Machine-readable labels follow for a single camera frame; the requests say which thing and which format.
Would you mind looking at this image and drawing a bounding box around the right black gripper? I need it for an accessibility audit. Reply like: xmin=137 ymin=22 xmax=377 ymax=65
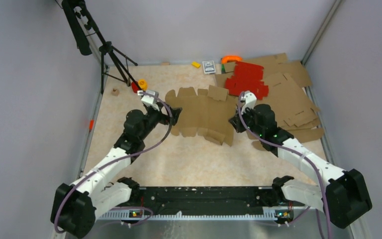
xmin=228 ymin=105 xmax=264 ymax=137

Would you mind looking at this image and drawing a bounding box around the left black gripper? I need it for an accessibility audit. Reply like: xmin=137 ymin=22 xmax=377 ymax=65
xmin=139 ymin=102 xmax=182 ymax=140

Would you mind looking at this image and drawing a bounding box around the brown cardboard box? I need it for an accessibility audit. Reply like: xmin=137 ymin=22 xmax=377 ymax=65
xmin=165 ymin=85 xmax=237 ymax=146

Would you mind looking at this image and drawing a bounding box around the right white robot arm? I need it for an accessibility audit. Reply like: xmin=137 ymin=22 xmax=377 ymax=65
xmin=229 ymin=104 xmax=373 ymax=229

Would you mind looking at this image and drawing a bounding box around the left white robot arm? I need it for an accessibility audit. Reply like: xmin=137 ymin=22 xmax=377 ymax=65
xmin=50 ymin=107 xmax=182 ymax=239

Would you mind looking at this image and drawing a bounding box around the red cardboard box blank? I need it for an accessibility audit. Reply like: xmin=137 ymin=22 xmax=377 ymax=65
xmin=224 ymin=62 xmax=269 ymax=100

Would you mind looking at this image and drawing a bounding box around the yellow and red toy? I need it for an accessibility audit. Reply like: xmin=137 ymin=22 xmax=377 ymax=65
xmin=131 ymin=79 xmax=148 ymax=93

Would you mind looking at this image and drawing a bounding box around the yellow block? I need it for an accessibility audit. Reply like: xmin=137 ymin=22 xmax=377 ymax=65
xmin=191 ymin=61 xmax=201 ymax=69

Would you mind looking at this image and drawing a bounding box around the playing card deck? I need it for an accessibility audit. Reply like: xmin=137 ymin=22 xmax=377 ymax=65
xmin=202 ymin=60 xmax=216 ymax=75

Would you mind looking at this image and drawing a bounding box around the small wooden block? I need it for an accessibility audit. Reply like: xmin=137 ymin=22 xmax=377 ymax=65
xmin=110 ymin=88 xmax=120 ymax=97

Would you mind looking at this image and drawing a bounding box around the stack of brown cardboard blanks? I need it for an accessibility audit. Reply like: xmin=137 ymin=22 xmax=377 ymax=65
xmin=214 ymin=52 xmax=326 ymax=152

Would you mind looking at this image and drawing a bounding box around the small orange clip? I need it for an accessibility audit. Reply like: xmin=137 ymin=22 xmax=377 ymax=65
xmin=89 ymin=119 xmax=95 ymax=131

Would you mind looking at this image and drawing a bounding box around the black tripod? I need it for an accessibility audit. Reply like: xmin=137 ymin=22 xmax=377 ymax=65
xmin=60 ymin=0 xmax=144 ymax=94

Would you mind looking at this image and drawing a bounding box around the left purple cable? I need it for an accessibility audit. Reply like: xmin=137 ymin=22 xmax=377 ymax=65
xmin=53 ymin=92 xmax=174 ymax=234

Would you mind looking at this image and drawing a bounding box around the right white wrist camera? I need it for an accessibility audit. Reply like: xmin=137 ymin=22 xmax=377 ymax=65
xmin=240 ymin=91 xmax=257 ymax=114

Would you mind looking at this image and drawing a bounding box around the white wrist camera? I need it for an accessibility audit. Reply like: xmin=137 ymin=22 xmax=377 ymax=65
xmin=240 ymin=91 xmax=257 ymax=114
xmin=137 ymin=90 xmax=160 ymax=111

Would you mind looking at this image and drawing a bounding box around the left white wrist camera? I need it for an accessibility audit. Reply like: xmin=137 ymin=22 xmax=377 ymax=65
xmin=137 ymin=90 xmax=160 ymax=111

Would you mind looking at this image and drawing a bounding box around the orange tape ring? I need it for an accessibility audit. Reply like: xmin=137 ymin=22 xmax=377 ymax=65
xmin=221 ymin=55 xmax=244 ymax=65

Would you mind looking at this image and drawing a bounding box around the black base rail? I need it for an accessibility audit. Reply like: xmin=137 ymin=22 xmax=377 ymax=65
xmin=101 ymin=186 xmax=306 ymax=224

